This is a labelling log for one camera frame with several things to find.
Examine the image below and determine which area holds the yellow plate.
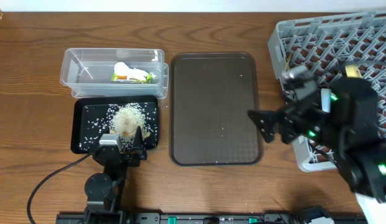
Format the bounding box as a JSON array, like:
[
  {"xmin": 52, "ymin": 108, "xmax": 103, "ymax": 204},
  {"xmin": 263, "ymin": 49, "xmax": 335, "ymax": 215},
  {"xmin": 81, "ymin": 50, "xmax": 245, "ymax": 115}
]
[{"xmin": 345, "ymin": 64, "xmax": 362, "ymax": 78}]

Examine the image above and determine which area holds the green snack wrapper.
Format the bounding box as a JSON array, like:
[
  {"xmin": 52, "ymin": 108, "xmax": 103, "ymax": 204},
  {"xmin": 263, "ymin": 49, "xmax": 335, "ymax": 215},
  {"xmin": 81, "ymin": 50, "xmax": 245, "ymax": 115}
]
[{"xmin": 111, "ymin": 73, "xmax": 155, "ymax": 84}]

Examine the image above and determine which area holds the light blue bowl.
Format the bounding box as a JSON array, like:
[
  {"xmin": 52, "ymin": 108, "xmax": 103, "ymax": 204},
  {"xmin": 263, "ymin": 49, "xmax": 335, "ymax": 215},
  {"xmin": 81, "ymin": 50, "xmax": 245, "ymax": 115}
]
[{"xmin": 321, "ymin": 88, "xmax": 331, "ymax": 113}]

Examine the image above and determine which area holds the wooden chopstick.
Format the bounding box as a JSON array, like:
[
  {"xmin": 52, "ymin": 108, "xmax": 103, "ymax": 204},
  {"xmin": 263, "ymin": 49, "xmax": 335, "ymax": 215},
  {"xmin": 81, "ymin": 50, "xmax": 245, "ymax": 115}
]
[{"xmin": 285, "ymin": 54, "xmax": 292, "ymax": 71}]

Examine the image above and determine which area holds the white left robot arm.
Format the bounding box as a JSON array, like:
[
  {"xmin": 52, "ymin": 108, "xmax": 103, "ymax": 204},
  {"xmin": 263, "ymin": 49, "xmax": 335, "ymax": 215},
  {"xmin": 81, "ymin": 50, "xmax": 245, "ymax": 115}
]
[{"xmin": 83, "ymin": 127, "xmax": 148, "ymax": 223}]

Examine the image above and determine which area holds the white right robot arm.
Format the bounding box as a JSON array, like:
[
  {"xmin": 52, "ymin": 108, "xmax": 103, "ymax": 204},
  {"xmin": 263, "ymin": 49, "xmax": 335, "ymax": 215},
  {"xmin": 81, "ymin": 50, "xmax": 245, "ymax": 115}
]
[{"xmin": 248, "ymin": 78, "xmax": 386, "ymax": 223}]

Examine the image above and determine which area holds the spilled rice food waste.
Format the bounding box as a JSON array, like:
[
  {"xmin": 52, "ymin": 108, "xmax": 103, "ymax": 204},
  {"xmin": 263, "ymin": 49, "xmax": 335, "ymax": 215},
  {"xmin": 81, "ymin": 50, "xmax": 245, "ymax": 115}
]
[{"xmin": 77, "ymin": 102, "xmax": 159, "ymax": 153}]

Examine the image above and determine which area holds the black waste tray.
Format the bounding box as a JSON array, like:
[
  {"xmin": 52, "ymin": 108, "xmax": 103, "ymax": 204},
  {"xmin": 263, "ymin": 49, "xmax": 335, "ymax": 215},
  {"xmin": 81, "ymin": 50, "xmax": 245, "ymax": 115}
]
[{"xmin": 70, "ymin": 95, "xmax": 159, "ymax": 154}]

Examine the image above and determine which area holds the grey dishwasher rack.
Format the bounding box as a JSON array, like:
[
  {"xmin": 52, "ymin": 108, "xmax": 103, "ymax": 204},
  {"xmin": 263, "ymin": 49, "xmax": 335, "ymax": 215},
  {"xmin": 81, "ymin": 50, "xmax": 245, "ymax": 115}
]
[{"xmin": 267, "ymin": 9, "xmax": 386, "ymax": 173}]

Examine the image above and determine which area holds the clear plastic waste bin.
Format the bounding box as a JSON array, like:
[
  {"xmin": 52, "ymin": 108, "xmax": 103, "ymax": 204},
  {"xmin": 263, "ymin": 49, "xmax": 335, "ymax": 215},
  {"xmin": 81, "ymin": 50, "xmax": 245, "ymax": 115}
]
[{"xmin": 60, "ymin": 48, "xmax": 169, "ymax": 99}]

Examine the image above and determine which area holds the dark brown serving tray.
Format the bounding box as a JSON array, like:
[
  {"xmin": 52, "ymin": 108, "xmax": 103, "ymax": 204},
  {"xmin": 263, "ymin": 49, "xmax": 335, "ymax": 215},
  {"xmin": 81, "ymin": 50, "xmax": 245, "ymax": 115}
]
[{"xmin": 169, "ymin": 52, "xmax": 263, "ymax": 167}]

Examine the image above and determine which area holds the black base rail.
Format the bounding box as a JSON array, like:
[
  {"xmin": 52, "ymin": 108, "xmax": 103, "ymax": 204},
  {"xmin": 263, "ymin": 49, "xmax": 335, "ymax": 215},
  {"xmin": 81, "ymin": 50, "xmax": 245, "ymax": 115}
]
[{"xmin": 55, "ymin": 206, "xmax": 367, "ymax": 224}]

